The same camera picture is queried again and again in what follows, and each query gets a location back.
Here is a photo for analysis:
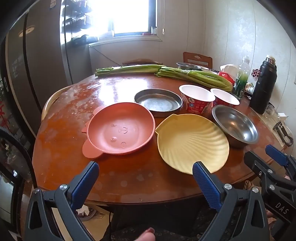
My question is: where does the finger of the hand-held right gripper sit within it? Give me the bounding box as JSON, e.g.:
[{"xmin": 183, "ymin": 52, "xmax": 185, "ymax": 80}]
[
  {"xmin": 265, "ymin": 145, "xmax": 296, "ymax": 181},
  {"xmin": 243, "ymin": 151, "xmax": 289, "ymax": 200}
]

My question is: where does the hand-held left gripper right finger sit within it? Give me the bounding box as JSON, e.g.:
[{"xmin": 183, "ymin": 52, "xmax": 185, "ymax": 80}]
[{"xmin": 192, "ymin": 161, "xmax": 270, "ymax": 241}]

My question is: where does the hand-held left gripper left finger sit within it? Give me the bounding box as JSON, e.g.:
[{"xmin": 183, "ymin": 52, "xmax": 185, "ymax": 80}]
[{"xmin": 25, "ymin": 161, "xmax": 100, "ymax": 241}]

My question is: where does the yellow shell-shaped plate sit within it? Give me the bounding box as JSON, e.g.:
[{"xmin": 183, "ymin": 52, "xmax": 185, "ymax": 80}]
[{"xmin": 154, "ymin": 113, "xmax": 230, "ymax": 175}]

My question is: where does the steel bowl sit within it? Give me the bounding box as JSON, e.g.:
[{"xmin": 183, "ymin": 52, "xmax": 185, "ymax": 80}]
[{"xmin": 211, "ymin": 105, "xmax": 259, "ymax": 149}]

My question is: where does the pink animal-shaped plate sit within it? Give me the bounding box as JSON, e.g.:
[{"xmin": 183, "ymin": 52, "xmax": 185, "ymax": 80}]
[{"xmin": 81, "ymin": 103, "xmax": 156, "ymax": 159}]

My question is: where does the steel pan plate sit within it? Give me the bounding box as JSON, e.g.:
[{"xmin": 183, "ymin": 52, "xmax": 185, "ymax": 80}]
[{"xmin": 134, "ymin": 89, "xmax": 184, "ymax": 118}]

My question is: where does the person's left hand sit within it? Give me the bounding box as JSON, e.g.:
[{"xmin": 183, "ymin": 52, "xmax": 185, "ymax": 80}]
[{"xmin": 138, "ymin": 227, "xmax": 156, "ymax": 241}]

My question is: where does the black clip tool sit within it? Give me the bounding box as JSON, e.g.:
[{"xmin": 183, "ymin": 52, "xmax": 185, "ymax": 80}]
[{"xmin": 273, "ymin": 122, "xmax": 293, "ymax": 146}]

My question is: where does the clear glass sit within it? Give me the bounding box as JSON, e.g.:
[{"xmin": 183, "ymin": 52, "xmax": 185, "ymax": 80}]
[{"xmin": 264, "ymin": 103, "xmax": 275, "ymax": 118}]

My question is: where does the person's dark patterned clothing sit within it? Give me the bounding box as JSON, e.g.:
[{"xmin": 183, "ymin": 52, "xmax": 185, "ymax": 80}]
[{"xmin": 109, "ymin": 203, "xmax": 234, "ymax": 241}]

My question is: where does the black thermos flask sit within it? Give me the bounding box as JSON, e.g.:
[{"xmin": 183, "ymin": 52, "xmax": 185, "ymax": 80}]
[{"xmin": 249, "ymin": 56, "xmax": 277, "ymax": 115}]

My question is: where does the clear plastic bottle green label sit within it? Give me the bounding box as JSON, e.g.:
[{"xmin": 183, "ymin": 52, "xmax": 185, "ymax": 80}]
[{"xmin": 232, "ymin": 55, "xmax": 251, "ymax": 100}]

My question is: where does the red packet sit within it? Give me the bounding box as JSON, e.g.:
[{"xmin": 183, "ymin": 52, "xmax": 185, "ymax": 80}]
[{"xmin": 217, "ymin": 71, "xmax": 235, "ymax": 85}]

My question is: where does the white plastic bag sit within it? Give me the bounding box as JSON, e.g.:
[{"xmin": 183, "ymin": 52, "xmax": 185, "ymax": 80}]
[{"xmin": 220, "ymin": 64, "xmax": 240, "ymax": 77}]

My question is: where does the wrapped green celery bunch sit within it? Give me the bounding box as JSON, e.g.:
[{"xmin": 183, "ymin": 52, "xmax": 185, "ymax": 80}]
[{"xmin": 155, "ymin": 67, "xmax": 233, "ymax": 93}]

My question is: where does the small steel basin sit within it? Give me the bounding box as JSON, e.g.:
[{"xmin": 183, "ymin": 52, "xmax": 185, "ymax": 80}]
[{"xmin": 176, "ymin": 62, "xmax": 204, "ymax": 71}]

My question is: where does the dark curved wooden chair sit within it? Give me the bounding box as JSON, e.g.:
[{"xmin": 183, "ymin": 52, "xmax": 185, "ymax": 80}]
[{"xmin": 122, "ymin": 59, "xmax": 160, "ymax": 66}]

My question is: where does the grey refrigerator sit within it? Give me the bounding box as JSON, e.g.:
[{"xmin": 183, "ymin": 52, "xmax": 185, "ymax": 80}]
[{"xmin": 5, "ymin": 0, "xmax": 91, "ymax": 139}]

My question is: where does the window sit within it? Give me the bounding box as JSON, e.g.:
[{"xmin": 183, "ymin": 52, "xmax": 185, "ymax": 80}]
[{"xmin": 90, "ymin": 0, "xmax": 163, "ymax": 42}]

